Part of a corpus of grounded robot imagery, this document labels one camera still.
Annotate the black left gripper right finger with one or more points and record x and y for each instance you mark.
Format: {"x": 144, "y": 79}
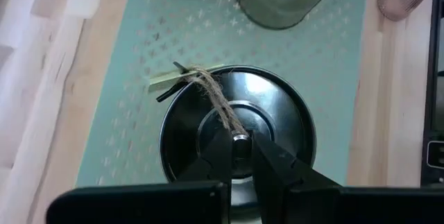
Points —
{"x": 312, "y": 203}

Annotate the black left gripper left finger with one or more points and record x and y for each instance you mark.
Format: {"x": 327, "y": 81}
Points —
{"x": 145, "y": 203}

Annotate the scented candles labelled metal tin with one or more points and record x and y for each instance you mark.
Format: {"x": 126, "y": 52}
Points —
{"x": 270, "y": 92}

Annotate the small grey metal candle tin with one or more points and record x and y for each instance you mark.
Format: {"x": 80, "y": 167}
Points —
{"x": 284, "y": 2}

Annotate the pale paper tag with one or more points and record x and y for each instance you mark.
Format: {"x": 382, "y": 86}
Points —
{"x": 166, "y": 79}

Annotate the pale green perforated metal shelf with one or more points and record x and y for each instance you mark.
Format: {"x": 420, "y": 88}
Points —
{"x": 295, "y": 78}

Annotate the jute twine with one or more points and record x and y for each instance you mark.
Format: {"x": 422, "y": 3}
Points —
{"x": 215, "y": 95}

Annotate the black appliance at edge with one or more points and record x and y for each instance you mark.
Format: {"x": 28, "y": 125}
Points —
{"x": 431, "y": 95}

